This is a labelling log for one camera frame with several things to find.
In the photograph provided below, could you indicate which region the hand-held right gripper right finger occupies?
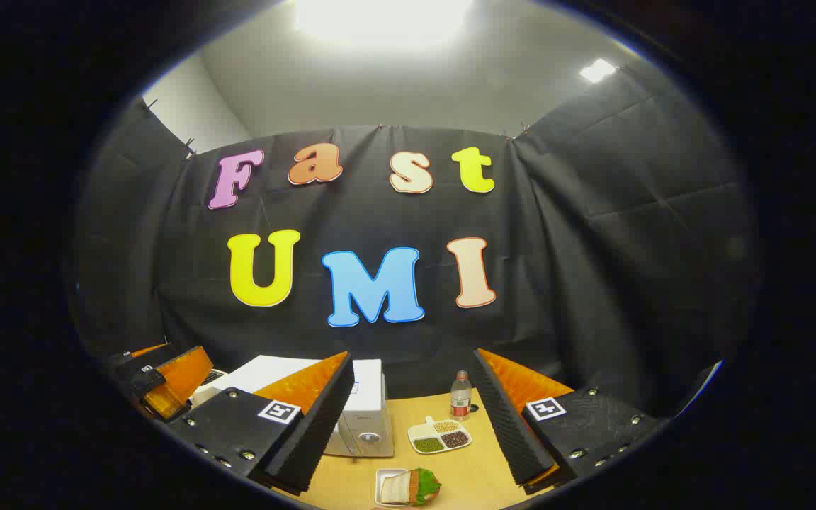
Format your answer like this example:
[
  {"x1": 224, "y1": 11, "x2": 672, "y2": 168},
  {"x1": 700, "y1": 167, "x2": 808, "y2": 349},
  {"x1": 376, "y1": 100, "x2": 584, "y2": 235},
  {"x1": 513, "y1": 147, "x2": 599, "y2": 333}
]
[{"x1": 468, "y1": 348, "x2": 664, "y2": 495}]

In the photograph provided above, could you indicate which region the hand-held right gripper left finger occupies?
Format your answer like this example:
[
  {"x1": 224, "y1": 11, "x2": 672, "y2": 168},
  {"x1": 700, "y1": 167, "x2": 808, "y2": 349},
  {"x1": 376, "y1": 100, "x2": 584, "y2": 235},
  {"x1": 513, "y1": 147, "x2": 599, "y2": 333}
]
[{"x1": 166, "y1": 351, "x2": 356, "y2": 495}]

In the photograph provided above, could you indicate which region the white microwave oven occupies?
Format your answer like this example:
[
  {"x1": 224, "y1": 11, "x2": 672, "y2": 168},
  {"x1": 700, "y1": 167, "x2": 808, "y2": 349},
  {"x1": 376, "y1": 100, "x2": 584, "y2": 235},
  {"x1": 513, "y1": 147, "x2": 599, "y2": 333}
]
[{"x1": 227, "y1": 356, "x2": 395, "y2": 458}]

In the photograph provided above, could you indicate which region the sandwich with lettuce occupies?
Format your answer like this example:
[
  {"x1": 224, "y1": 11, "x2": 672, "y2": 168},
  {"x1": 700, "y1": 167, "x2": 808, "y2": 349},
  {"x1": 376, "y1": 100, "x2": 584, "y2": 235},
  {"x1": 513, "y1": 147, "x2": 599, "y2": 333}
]
[{"x1": 380, "y1": 467, "x2": 443, "y2": 506}]

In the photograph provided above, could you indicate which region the white toaster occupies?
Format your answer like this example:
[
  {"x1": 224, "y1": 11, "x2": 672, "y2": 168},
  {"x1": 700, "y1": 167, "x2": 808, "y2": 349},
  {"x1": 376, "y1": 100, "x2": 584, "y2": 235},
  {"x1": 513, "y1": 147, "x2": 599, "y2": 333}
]
[{"x1": 192, "y1": 368, "x2": 230, "y2": 408}]

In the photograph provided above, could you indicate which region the clear bottle with red label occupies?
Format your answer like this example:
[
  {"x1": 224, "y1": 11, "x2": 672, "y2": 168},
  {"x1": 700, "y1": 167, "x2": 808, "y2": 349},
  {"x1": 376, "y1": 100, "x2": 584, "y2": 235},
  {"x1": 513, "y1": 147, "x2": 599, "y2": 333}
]
[{"x1": 450, "y1": 370, "x2": 472, "y2": 422}]

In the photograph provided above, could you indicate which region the white divided dish of beans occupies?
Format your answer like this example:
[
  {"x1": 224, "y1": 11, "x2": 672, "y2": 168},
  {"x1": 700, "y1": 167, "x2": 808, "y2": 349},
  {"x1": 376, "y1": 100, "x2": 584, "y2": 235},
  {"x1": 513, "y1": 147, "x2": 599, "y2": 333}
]
[{"x1": 408, "y1": 417, "x2": 472, "y2": 455}]

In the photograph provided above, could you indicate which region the white rectangular tray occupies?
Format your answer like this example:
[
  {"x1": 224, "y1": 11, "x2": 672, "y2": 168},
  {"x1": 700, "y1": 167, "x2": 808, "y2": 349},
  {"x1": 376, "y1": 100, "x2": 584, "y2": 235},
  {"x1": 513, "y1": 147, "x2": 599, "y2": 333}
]
[{"x1": 375, "y1": 468, "x2": 412, "y2": 508}]

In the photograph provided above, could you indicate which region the black backdrop cloth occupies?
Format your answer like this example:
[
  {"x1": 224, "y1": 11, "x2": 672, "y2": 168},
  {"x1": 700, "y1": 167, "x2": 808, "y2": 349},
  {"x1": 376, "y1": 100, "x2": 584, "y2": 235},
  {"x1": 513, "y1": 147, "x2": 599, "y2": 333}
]
[{"x1": 72, "y1": 64, "x2": 763, "y2": 419}]

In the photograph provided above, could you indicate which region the small ceiling light panel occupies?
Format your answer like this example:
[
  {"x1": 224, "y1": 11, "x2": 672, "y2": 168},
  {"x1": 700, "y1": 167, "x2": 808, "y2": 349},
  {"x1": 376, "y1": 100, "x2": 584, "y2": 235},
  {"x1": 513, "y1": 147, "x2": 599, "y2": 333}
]
[{"x1": 579, "y1": 59, "x2": 618, "y2": 84}]

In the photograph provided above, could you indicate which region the large ceiling light panel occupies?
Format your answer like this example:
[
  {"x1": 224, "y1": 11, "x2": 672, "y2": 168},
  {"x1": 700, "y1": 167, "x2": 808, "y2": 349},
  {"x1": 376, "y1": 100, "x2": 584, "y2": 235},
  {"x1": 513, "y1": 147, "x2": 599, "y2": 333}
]
[{"x1": 295, "y1": 0, "x2": 472, "y2": 50}]

